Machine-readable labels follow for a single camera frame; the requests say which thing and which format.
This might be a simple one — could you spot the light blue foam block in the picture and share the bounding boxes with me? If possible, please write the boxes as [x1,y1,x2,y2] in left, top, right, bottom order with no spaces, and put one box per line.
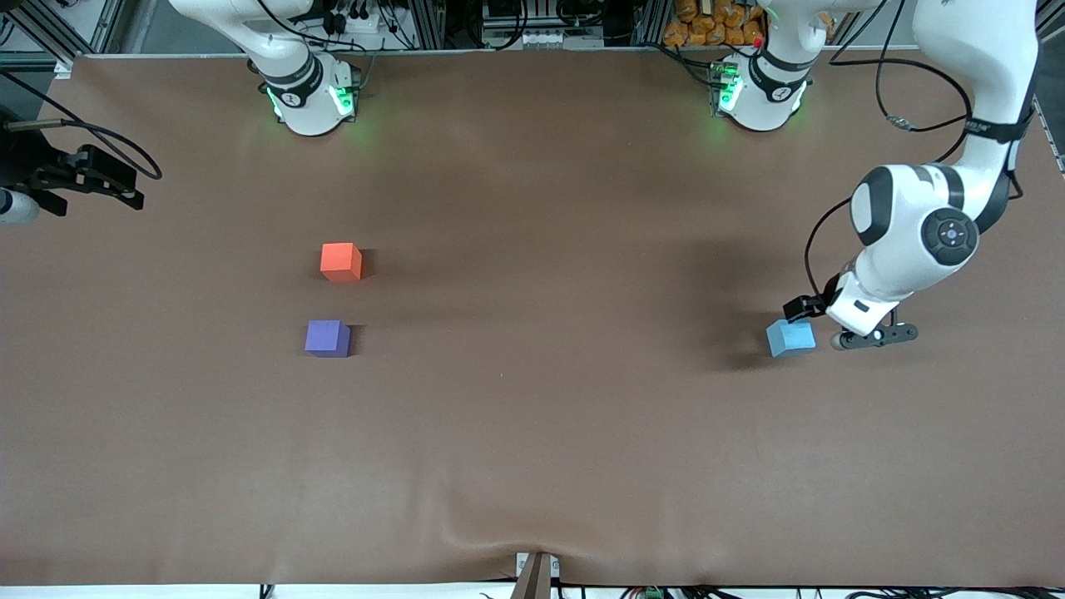
[766,319,817,359]

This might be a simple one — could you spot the orange foam block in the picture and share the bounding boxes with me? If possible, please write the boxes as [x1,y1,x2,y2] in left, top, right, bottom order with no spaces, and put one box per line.
[319,242,364,283]

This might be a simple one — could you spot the purple foam block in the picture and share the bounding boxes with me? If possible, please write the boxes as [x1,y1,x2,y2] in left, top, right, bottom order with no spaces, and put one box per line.
[304,319,352,359]

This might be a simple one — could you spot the brown table cover mat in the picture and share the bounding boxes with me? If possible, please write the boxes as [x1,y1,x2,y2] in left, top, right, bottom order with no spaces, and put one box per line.
[0,48,1065,588]

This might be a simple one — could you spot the orange bagged items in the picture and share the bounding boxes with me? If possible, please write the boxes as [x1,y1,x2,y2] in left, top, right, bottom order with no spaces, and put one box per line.
[663,0,766,47]

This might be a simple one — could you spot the white power strip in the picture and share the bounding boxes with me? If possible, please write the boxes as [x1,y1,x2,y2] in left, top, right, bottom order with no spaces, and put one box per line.
[320,7,392,36]

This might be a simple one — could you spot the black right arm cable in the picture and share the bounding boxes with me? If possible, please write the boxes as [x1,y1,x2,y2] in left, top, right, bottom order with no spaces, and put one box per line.
[0,71,164,181]

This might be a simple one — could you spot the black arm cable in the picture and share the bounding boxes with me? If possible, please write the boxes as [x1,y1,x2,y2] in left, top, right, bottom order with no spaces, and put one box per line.
[803,0,1026,302]
[0,71,164,181]

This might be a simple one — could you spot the aluminium frame profile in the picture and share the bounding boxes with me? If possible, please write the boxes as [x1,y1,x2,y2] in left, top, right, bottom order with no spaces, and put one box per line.
[408,0,446,49]
[0,0,126,67]

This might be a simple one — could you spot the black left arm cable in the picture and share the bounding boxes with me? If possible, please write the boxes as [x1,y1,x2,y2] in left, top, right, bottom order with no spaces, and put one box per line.
[803,0,1026,302]

